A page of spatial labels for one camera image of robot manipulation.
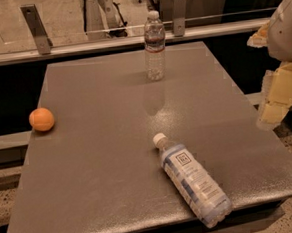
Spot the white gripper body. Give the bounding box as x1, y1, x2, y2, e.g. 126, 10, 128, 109
267, 0, 292, 62

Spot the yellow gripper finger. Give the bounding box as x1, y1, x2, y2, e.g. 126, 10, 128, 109
247, 22, 269, 49
256, 61, 292, 130

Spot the blue label plastic bottle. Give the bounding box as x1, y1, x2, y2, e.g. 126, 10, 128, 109
153, 133, 233, 228

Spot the clear red label bottle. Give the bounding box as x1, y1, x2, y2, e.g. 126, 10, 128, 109
144, 11, 166, 81

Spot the orange fruit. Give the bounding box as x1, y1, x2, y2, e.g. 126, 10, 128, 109
29, 108, 55, 132

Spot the horizontal metal rail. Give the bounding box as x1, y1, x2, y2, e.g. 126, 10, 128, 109
0, 18, 269, 67

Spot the right metal bracket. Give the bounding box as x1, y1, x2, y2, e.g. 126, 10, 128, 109
172, 0, 187, 37

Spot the metal bracket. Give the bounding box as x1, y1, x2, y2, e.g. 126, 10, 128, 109
172, 0, 187, 37
20, 4, 53, 56

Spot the left metal bracket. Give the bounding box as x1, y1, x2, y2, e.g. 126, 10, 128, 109
20, 4, 53, 56

